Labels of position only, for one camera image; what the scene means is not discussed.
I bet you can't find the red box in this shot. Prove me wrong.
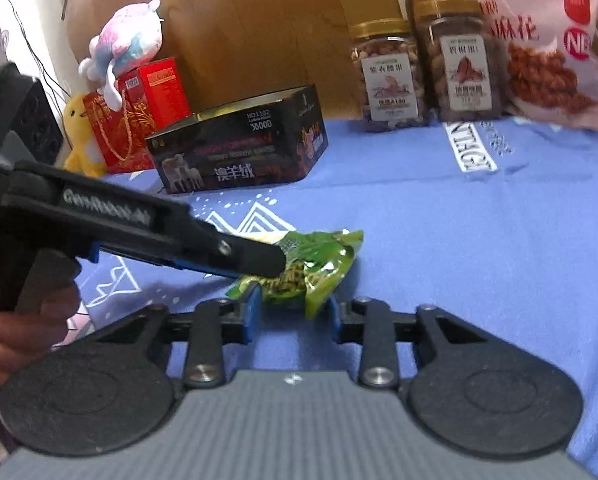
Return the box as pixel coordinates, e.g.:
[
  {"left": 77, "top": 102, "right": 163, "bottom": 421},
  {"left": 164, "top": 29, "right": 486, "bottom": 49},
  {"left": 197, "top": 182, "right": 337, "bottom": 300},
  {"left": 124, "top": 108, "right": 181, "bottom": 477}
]
[{"left": 124, "top": 57, "right": 192, "bottom": 131}]

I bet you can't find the blue printed cloth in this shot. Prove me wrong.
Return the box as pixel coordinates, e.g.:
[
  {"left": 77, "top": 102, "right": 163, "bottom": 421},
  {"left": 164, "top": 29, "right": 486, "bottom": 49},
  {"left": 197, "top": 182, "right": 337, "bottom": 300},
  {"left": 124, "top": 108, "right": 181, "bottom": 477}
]
[{"left": 66, "top": 115, "right": 598, "bottom": 480}]

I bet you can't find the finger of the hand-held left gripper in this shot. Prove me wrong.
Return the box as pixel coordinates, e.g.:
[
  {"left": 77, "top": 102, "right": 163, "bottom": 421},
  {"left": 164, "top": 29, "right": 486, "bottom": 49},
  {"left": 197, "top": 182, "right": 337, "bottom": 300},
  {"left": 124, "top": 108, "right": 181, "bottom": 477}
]
[
  {"left": 179, "top": 220, "right": 288, "bottom": 278},
  {"left": 74, "top": 241, "right": 240, "bottom": 281}
]

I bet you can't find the black printed box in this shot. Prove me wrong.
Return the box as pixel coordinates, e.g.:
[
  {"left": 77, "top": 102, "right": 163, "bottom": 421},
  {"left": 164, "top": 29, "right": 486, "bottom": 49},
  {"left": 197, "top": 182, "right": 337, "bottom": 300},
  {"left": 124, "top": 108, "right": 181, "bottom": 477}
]
[{"left": 145, "top": 85, "right": 328, "bottom": 195}]

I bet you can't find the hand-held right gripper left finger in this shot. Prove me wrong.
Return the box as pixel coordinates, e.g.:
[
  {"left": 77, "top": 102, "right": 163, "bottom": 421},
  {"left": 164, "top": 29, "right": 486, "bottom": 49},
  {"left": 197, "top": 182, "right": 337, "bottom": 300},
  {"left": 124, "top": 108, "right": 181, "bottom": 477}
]
[{"left": 96, "top": 282, "right": 262, "bottom": 390}]

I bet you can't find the green snack packet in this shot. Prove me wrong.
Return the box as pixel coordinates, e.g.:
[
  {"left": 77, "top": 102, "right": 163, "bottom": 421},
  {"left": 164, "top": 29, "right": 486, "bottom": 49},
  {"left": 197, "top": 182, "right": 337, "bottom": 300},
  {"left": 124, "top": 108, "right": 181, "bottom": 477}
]
[{"left": 226, "top": 229, "right": 364, "bottom": 320}]

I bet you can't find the wooden board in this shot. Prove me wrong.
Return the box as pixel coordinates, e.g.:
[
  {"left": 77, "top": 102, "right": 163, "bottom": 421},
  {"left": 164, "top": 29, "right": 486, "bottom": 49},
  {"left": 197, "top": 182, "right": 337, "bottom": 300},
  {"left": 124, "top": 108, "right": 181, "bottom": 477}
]
[{"left": 66, "top": 0, "right": 414, "bottom": 121}]

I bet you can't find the clear jar of dark nuts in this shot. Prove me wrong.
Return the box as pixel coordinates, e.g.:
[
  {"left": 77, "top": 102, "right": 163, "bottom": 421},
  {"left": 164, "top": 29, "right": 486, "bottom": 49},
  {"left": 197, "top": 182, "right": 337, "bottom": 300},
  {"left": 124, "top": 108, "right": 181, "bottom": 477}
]
[{"left": 413, "top": 0, "right": 510, "bottom": 122}]

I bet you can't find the pink white plush toy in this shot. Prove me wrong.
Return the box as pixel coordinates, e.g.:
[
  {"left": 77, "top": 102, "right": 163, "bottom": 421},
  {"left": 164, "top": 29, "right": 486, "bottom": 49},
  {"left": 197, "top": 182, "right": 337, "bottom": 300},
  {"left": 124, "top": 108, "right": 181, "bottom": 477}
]
[{"left": 79, "top": 0, "right": 162, "bottom": 111}]

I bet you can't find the yellow plush toy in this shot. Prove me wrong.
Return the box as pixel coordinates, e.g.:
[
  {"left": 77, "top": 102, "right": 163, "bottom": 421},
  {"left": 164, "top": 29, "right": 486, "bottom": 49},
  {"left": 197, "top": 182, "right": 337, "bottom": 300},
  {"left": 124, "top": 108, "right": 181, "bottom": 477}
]
[{"left": 63, "top": 92, "right": 107, "bottom": 178}]

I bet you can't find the clear jar of pale nuts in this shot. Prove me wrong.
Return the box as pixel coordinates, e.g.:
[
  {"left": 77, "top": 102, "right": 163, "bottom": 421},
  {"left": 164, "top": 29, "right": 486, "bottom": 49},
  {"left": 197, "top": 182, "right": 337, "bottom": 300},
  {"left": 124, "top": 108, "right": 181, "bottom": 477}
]
[{"left": 349, "top": 19, "right": 427, "bottom": 134}]

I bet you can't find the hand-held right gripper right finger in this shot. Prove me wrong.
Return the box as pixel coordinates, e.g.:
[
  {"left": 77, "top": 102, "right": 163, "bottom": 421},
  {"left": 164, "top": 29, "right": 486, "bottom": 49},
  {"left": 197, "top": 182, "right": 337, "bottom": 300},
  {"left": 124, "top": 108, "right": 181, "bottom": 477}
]
[{"left": 329, "top": 296, "right": 484, "bottom": 390}]

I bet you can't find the black power strip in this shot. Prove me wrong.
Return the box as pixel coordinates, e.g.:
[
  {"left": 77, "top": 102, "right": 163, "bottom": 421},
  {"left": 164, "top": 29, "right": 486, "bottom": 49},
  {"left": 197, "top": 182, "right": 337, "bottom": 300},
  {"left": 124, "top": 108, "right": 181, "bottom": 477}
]
[{"left": 9, "top": 80, "right": 64, "bottom": 166}]

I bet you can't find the person's left hand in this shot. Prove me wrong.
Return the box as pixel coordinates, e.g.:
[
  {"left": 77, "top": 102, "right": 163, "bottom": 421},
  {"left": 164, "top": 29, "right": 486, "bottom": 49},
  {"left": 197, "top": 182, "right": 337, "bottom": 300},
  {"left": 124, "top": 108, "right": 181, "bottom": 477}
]
[{"left": 0, "top": 285, "right": 82, "bottom": 386}]

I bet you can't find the red gift bag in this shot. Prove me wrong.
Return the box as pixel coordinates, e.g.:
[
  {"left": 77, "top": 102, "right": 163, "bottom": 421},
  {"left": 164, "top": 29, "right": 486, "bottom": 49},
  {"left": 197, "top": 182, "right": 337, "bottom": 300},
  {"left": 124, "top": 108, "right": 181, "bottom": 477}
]
[{"left": 90, "top": 85, "right": 158, "bottom": 175}]

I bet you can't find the large pink snack bag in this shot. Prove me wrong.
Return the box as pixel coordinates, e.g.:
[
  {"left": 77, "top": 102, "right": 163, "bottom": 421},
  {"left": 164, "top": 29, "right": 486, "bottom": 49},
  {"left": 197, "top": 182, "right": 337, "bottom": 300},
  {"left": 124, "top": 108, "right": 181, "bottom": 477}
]
[{"left": 451, "top": 0, "right": 598, "bottom": 134}]

